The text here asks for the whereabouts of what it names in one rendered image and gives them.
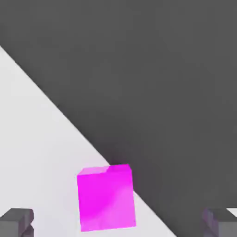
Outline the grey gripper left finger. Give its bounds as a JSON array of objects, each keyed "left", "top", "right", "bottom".
[{"left": 0, "top": 208, "right": 35, "bottom": 237}]

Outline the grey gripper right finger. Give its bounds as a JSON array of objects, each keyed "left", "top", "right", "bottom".
[{"left": 202, "top": 207, "right": 237, "bottom": 237}]

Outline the small magenta cube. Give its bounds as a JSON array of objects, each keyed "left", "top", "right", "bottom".
[{"left": 76, "top": 163, "right": 137, "bottom": 232}]

